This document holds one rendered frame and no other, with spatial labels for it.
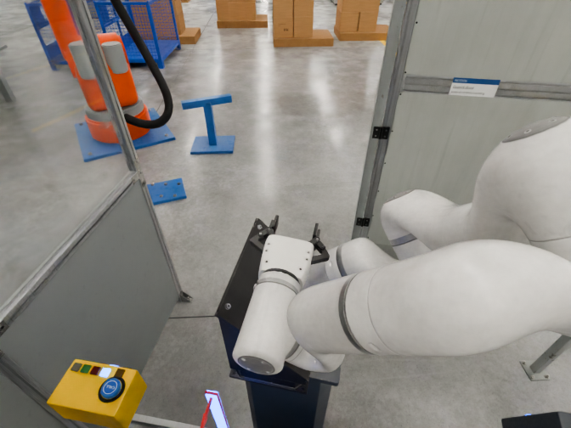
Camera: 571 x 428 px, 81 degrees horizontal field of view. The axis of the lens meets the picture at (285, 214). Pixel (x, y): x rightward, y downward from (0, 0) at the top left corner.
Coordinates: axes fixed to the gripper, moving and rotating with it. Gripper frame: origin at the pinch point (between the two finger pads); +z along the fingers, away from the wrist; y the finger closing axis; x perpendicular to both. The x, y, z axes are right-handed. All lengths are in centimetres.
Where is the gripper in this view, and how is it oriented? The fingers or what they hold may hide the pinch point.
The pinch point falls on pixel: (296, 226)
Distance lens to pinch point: 75.4
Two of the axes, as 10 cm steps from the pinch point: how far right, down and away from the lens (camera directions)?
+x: 0.6, -7.1, -7.0
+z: 2.2, -6.7, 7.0
